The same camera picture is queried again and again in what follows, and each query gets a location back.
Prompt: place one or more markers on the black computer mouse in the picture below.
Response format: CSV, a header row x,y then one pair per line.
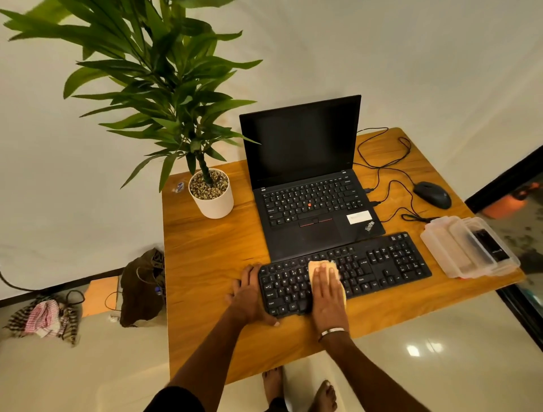
x,y
432,195

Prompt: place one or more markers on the black door frame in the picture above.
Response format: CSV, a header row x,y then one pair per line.
x,y
505,178

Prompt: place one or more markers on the person's right forearm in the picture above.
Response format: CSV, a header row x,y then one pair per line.
x,y
365,373

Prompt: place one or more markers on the clear plastic lid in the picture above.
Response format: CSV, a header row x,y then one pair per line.
x,y
439,246

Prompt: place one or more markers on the person's right fingers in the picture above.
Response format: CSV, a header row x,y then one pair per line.
x,y
326,278

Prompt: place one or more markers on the black flat device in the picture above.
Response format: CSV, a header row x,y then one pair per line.
x,y
492,246

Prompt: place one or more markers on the person's left forearm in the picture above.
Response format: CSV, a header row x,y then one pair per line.
x,y
208,360

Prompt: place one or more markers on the white plant pot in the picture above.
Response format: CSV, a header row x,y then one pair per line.
x,y
214,208

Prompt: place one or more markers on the person's foot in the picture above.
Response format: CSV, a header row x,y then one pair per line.
x,y
324,399
272,382

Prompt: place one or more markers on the person's left foot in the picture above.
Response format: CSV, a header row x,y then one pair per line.
x,y
272,382

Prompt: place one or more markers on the brown pebble layer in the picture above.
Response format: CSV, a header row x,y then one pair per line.
x,y
218,189

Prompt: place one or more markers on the orange cardboard box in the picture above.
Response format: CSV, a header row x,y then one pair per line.
x,y
99,295

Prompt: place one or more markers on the black sleeve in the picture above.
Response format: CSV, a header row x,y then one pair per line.
x,y
174,401

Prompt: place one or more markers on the person's left hand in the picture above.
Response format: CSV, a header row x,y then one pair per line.
x,y
248,299

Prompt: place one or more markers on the orange object behind glass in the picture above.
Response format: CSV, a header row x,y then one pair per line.
x,y
507,206

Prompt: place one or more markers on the person's right hand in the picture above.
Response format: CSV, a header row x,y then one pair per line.
x,y
328,303

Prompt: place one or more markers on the person's left thumb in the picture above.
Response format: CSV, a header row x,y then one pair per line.
x,y
268,319

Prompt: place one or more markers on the striped crumpled cloth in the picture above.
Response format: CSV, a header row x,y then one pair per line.
x,y
42,318

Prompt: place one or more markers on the yellow cleaning cloth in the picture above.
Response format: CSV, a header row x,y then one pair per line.
x,y
312,267

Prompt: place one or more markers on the person's right foot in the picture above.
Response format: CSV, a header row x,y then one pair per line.
x,y
324,399

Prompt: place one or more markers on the clear plastic container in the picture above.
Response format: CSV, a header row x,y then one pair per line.
x,y
507,265

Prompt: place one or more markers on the brown fabric bag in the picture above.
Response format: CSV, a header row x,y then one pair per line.
x,y
140,293

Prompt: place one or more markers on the green leafy plant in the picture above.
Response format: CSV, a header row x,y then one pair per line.
x,y
169,76

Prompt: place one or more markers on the black laptop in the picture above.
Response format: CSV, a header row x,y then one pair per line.
x,y
297,140

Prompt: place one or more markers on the small crumpled wrapper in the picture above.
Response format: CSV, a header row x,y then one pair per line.
x,y
179,187

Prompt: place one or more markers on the black external keyboard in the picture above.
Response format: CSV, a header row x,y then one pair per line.
x,y
381,263

